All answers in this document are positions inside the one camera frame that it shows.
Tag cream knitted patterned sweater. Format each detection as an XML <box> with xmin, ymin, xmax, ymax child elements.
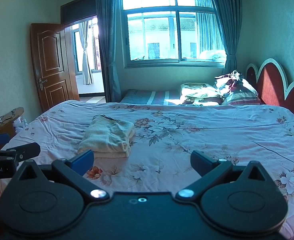
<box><xmin>78</xmin><ymin>115</ymin><xmax>136</xmax><ymax>158</ymax></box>

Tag crumpled red white clothes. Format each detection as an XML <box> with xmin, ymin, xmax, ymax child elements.
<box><xmin>215</xmin><ymin>70</ymin><xmax>244</xmax><ymax>92</ymax></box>

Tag wooden bedside stool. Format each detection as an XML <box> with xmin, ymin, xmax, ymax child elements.
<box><xmin>0</xmin><ymin>107</ymin><xmax>24</xmax><ymax>139</ymax></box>

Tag pink floral bed sheet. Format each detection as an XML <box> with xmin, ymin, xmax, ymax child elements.
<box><xmin>9</xmin><ymin>100</ymin><xmax>294</xmax><ymax>239</ymax></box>

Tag brown wooden door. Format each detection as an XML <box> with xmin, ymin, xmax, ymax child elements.
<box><xmin>30</xmin><ymin>23</ymin><xmax>79</xmax><ymax>112</ymax></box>

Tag striped pillow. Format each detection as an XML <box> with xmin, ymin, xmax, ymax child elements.
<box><xmin>224</xmin><ymin>79</ymin><xmax>261</xmax><ymax>105</ymax></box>

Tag striped side mattress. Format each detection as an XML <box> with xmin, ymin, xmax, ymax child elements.
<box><xmin>121</xmin><ymin>89</ymin><xmax>181</xmax><ymax>106</ymax></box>

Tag white balcony curtain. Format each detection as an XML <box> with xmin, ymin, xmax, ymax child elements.
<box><xmin>79</xmin><ymin>21</ymin><xmax>93</xmax><ymax>85</ymax></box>

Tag red heart-shaped headboard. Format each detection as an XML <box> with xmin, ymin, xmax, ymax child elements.
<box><xmin>246</xmin><ymin>58</ymin><xmax>294</xmax><ymax>114</ymax></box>

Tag large sliding window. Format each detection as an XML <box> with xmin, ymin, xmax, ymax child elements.
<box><xmin>120</xmin><ymin>0</ymin><xmax>227</xmax><ymax>68</ymax></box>

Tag teal right curtain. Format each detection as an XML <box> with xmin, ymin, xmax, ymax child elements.
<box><xmin>212</xmin><ymin>0</ymin><xmax>242</xmax><ymax>74</ymax></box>

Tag teal curtain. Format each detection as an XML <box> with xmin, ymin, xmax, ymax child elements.
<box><xmin>212</xmin><ymin>0</ymin><xmax>242</xmax><ymax>74</ymax></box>
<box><xmin>96</xmin><ymin>0</ymin><xmax>122</xmax><ymax>102</ymax></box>

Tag teal left curtain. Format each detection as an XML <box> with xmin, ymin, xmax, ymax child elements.
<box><xmin>96</xmin><ymin>0</ymin><xmax>122</xmax><ymax>102</ymax></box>

